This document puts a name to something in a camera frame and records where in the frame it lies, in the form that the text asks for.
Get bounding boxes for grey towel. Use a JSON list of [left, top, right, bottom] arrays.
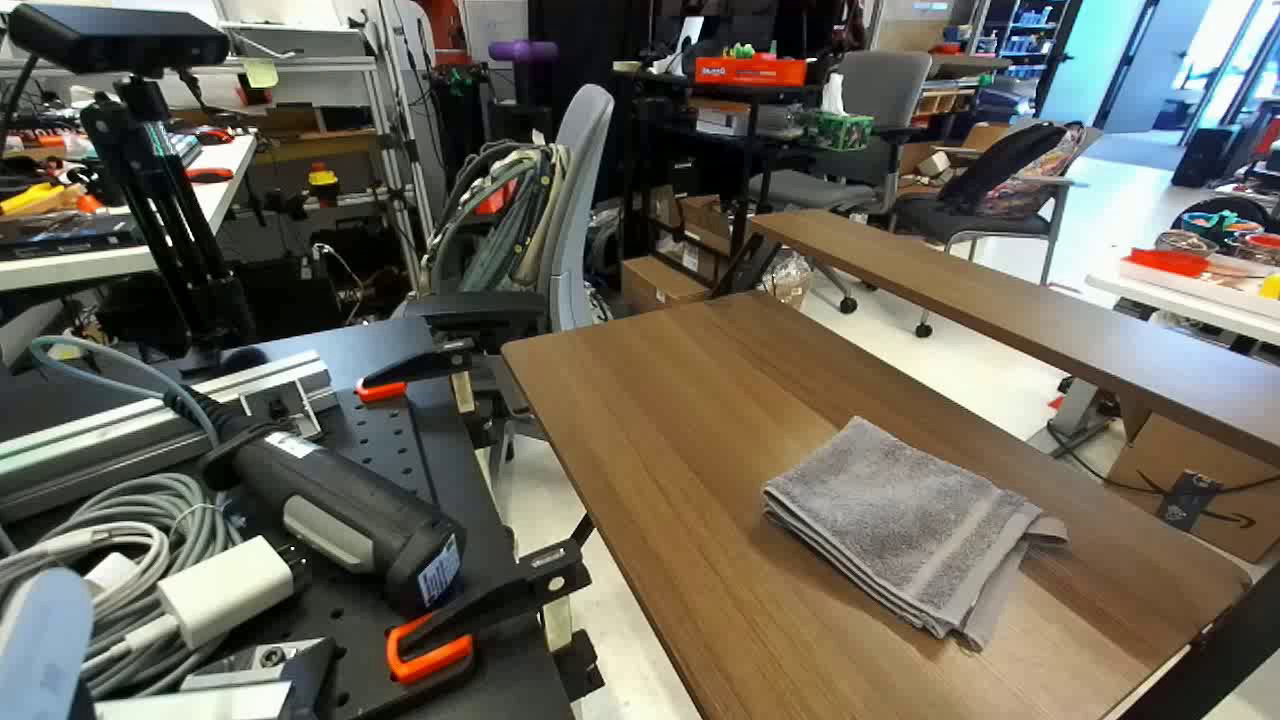
[[762, 412, 1072, 656]]

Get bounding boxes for small cardboard box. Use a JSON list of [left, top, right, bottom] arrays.
[[618, 254, 711, 321]]

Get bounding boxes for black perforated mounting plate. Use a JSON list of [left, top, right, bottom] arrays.
[[198, 312, 579, 720]]

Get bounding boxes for black orange bar clamp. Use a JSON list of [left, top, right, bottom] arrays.
[[379, 516, 602, 691]]

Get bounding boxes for green tissue box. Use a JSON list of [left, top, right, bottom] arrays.
[[806, 73, 879, 152]]

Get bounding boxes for orange plastic box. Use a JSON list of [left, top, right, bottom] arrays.
[[688, 48, 813, 92]]

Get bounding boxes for grey mesh office chair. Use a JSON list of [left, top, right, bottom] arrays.
[[751, 48, 938, 321]]

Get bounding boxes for black handheld controller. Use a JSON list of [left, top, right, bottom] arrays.
[[230, 430, 471, 619]]

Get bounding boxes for black office chair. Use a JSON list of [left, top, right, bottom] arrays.
[[887, 118, 1090, 340]]

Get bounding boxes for long wooden bench top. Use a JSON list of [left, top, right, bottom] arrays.
[[750, 204, 1280, 469]]

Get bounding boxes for white power adapter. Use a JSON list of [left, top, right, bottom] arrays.
[[155, 534, 301, 652]]

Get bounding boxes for red flat tool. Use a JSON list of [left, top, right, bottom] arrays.
[[1126, 245, 1212, 282]]

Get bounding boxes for white table with clutter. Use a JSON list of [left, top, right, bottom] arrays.
[[1079, 194, 1280, 353]]

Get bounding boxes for white workbench with tools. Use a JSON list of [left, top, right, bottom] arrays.
[[0, 123, 260, 296]]

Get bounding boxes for flat cardboard box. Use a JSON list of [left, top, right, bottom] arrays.
[[1104, 407, 1280, 567]]

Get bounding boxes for grey office chair with cables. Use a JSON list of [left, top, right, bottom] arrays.
[[404, 81, 622, 353]]

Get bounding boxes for small orange handled clamp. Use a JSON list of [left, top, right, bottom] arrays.
[[354, 338, 485, 412]]

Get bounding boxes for black camera tripod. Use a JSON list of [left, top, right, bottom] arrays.
[[77, 69, 260, 360]]

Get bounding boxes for silver aluminium rail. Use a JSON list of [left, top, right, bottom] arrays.
[[0, 347, 337, 530]]

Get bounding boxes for grey cable bundle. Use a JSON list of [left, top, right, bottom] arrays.
[[0, 469, 253, 703]]

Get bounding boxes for black stereo camera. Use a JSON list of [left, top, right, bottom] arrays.
[[4, 0, 233, 81]]

